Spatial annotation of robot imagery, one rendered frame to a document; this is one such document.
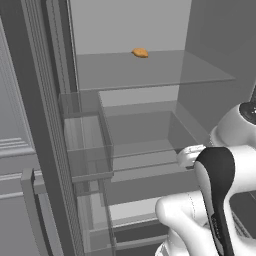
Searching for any clear glass fridge shelf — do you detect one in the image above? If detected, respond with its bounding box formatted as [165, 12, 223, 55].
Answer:
[75, 49, 237, 92]

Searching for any grey fridge drawer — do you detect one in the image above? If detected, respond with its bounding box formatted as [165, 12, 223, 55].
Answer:
[99, 156, 204, 208]

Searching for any orange sweet potato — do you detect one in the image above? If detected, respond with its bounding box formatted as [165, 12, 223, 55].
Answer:
[131, 47, 150, 59]

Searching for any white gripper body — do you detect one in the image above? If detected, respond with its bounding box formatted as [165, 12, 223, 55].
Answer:
[176, 144, 207, 169]

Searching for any grey open fridge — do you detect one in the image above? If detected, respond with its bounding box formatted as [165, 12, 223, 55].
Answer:
[66, 0, 256, 256]

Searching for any grey panelled cabinet front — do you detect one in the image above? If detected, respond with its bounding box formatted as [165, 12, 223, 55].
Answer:
[0, 16, 46, 256]

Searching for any grey fridge door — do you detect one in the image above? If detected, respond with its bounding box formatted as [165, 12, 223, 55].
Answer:
[0, 0, 116, 256]

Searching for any grey bar handle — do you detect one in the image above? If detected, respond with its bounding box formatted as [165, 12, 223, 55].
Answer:
[20, 168, 65, 256]

